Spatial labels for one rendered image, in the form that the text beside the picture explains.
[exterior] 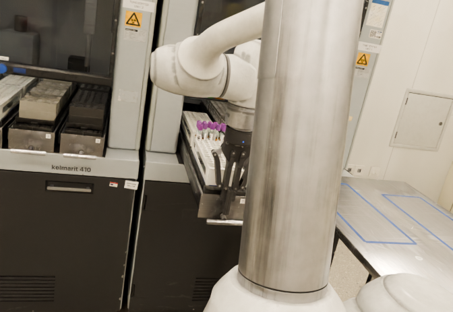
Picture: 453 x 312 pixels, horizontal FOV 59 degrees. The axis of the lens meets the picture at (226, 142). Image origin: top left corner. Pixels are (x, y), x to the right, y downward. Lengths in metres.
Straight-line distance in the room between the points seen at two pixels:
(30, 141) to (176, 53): 0.71
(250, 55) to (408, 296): 0.59
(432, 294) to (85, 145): 1.11
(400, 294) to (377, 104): 2.60
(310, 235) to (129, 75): 1.10
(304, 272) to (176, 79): 0.55
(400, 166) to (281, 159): 3.02
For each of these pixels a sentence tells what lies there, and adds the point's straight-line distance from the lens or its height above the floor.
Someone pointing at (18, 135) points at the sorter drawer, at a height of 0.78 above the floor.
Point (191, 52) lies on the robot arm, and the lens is 0.83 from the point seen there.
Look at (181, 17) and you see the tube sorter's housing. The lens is 1.41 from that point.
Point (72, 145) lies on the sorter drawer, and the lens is 1.41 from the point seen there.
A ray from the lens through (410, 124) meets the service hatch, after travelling 3.30.
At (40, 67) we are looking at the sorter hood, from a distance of 1.43.
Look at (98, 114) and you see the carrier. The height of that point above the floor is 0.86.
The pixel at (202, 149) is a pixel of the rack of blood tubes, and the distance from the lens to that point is 1.21.
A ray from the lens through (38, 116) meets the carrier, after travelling 1.47.
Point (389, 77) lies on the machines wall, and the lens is 3.10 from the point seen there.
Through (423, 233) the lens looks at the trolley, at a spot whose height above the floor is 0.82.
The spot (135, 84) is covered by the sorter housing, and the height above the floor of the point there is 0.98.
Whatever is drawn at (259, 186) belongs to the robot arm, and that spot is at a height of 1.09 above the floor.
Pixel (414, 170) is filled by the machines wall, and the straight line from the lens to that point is 3.49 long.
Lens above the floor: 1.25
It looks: 17 degrees down
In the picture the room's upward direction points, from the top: 11 degrees clockwise
